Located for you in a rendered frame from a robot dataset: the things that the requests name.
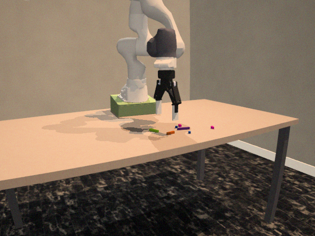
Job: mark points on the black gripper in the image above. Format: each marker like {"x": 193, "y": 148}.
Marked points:
{"x": 171, "y": 87}

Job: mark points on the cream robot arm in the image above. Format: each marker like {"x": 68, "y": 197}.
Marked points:
{"x": 167, "y": 46}

